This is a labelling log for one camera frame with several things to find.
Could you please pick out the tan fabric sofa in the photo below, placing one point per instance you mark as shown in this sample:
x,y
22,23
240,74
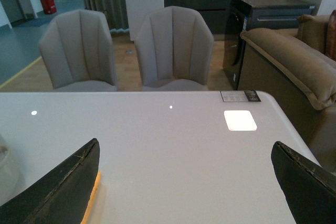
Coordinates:
x,y
292,66

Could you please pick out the white electric cooking pot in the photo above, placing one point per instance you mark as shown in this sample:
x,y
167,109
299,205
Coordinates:
x,y
9,171

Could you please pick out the beige chair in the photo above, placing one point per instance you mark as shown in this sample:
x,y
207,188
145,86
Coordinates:
x,y
78,52
174,49

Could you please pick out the red fire extinguisher box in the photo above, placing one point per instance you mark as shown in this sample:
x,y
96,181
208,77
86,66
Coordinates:
x,y
49,6

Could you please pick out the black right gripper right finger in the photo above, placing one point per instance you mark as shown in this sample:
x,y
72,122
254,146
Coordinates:
x,y
308,188

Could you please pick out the beige chair right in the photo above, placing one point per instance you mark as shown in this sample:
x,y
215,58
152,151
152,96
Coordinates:
x,y
174,49

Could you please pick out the beige chair left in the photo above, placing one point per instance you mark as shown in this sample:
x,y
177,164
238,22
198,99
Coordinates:
x,y
78,52

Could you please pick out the black white table label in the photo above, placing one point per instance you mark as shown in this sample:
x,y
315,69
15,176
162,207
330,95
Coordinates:
x,y
240,96

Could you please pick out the yellow corn cob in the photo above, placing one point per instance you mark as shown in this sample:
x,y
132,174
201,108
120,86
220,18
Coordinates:
x,y
91,199

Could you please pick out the brown leather cushion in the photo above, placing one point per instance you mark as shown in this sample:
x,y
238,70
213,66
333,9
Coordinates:
x,y
330,38

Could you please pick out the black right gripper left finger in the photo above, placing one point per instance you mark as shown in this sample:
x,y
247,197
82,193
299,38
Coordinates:
x,y
62,195

